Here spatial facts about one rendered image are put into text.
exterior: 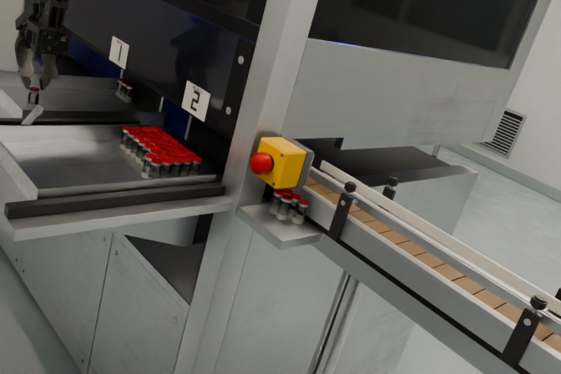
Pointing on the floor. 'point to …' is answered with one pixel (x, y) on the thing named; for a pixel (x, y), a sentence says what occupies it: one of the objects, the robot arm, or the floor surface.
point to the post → (268, 63)
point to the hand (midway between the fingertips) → (34, 83)
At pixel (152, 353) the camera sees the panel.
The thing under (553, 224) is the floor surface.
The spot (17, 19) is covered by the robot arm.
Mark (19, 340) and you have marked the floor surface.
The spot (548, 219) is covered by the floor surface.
